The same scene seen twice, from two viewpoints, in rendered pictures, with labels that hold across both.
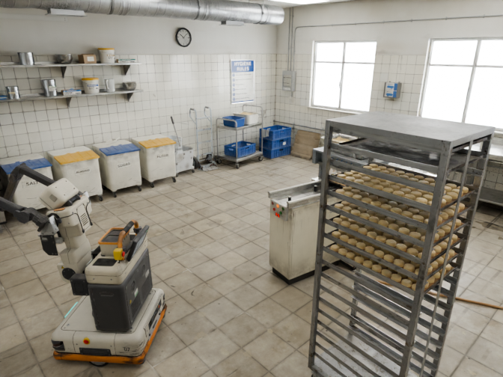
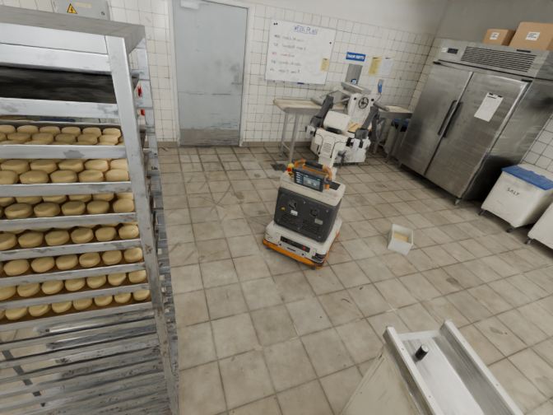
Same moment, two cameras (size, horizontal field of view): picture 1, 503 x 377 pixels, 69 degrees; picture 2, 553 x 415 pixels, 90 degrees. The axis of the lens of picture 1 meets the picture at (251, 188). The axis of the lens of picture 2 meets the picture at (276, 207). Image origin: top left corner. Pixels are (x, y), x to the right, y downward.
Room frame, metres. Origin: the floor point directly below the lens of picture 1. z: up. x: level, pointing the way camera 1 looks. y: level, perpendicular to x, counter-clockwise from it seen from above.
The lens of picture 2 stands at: (2.69, -1.18, 1.87)
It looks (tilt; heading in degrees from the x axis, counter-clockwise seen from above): 33 degrees down; 107
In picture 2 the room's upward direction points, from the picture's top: 9 degrees clockwise
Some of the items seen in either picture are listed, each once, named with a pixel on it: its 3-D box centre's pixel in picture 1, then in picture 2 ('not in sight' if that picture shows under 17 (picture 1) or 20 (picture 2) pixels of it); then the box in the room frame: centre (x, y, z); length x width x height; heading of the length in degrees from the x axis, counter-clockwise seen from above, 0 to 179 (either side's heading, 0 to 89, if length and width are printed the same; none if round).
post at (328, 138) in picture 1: (319, 259); (163, 238); (1.93, -0.41, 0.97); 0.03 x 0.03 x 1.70; 40
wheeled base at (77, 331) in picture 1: (114, 321); (304, 230); (2.34, 1.08, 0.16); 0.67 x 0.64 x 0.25; 86
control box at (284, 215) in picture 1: (278, 209); (410, 344); (3.13, -0.26, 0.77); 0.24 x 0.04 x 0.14; 33
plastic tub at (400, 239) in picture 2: not in sight; (399, 239); (3.32, 1.64, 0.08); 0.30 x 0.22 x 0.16; 90
